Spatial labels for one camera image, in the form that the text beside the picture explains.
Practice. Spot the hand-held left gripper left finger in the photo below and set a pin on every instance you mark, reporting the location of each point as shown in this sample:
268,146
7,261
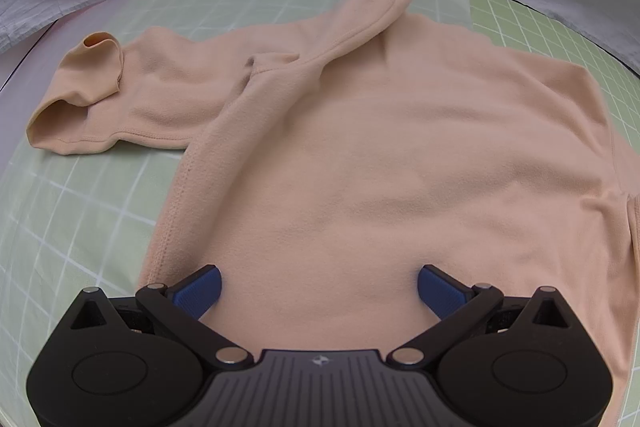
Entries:
200,291

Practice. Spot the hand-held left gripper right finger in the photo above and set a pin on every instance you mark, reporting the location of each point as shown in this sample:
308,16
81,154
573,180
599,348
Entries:
440,293

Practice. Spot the beige sweater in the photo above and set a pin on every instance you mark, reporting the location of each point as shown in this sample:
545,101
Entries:
375,157

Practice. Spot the green grid mat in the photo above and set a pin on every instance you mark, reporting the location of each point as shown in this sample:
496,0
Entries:
75,207

